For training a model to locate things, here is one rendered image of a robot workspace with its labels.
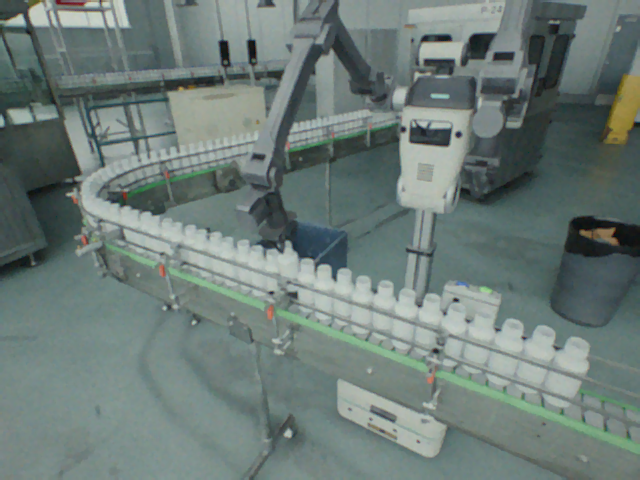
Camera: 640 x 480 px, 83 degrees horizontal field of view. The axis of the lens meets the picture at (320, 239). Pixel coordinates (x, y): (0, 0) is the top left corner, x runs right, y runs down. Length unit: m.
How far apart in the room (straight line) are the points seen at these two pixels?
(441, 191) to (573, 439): 0.82
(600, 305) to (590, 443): 1.96
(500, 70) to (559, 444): 0.81
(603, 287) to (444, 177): 1.69
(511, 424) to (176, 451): 1.56
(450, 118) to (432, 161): 0.16
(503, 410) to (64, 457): 1.98
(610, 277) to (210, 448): 2.45
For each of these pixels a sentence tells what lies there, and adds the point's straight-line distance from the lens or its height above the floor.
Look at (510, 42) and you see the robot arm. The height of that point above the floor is 1.70.
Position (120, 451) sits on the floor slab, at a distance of 2.24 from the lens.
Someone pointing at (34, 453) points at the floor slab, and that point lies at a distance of 2.46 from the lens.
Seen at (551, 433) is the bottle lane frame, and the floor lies 0.94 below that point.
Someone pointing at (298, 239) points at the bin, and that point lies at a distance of 1.83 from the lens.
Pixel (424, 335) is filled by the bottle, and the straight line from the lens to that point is 0.96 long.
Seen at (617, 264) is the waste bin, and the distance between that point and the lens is 2.77.
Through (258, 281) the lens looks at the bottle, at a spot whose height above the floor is 1.06.
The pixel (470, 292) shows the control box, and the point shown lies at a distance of 1.05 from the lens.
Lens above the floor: 1.71
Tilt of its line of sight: 29 degrees down
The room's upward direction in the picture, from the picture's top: 2 degrees counter-clockwise
